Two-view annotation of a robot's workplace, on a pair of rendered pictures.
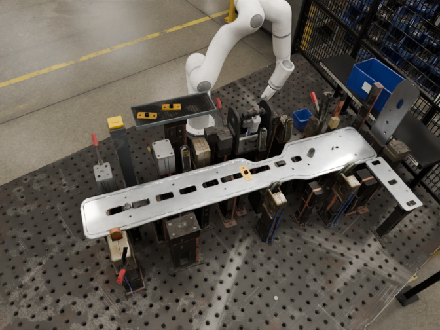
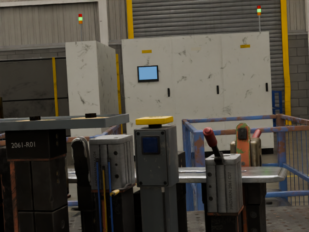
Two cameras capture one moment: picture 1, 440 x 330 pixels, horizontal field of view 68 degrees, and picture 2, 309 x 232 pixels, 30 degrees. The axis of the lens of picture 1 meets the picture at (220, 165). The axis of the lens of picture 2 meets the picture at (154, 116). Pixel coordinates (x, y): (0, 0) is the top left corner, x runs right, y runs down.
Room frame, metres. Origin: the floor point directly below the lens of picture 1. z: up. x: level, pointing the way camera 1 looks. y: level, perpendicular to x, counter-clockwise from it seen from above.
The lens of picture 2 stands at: (1.81, 1.23, 1.22)
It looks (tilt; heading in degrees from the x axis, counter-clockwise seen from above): 3 degrees down; 223
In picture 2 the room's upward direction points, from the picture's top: 3 degrees counter-clockwise
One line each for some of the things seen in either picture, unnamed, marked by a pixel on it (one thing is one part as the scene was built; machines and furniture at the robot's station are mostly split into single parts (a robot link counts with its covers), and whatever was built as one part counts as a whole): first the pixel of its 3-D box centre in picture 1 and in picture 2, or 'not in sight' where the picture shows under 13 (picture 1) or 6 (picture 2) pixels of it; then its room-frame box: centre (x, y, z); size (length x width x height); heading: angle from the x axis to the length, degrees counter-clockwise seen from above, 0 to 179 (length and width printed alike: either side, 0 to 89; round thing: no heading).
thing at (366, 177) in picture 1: (355, 192); not in sight; (0.96, -0.69, 0.84); 0.11 x 0.10 x 0.28; 26
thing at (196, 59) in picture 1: (198, 78); not in sight; (1.42, 0.16, 1.10); 0.19 x 0.12 x 0.24; 18
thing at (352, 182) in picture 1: (337, 200); not in sight; (0.89, -0.58, 0.87); 0.12 x 0.09 x 0.35; 26
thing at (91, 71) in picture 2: not in sight; (94, 88); (-5.22, -6.75, 1.22); 2.40 x 0.54 x 2.45; 39
